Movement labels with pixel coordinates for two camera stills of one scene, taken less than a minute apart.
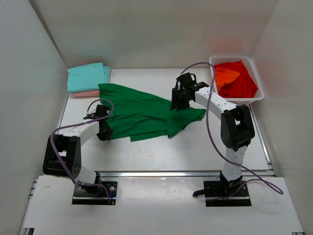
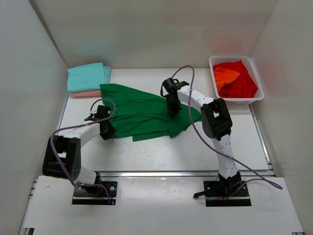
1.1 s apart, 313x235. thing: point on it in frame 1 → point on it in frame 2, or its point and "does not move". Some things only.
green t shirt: (138, 116) does not move
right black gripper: (175, 104) → (173, 112)
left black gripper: (109, 134) does not move
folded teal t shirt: (87, 78) does not move
